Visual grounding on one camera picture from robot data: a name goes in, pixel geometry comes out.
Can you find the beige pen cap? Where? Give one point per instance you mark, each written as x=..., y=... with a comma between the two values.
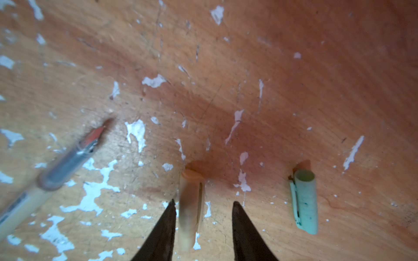
x=191, y=207

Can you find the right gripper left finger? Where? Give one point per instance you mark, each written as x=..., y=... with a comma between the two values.
x=159, y=244

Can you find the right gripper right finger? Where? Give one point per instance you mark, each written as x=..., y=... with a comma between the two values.
x=248, y=244

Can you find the beige pen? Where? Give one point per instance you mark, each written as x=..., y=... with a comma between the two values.
x=51, y=180

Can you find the light green pen cap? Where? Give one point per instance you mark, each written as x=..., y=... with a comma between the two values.
x=304, y=200

